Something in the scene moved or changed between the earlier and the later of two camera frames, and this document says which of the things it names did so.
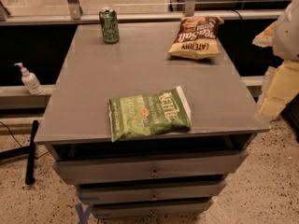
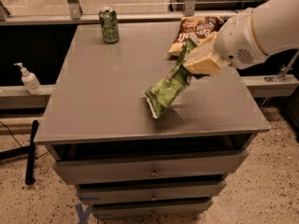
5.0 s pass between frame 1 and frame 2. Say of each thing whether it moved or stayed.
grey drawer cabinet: stayed
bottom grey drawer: stayed
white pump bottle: stayed
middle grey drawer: stayed
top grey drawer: stayed
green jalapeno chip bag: moved
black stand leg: stayed
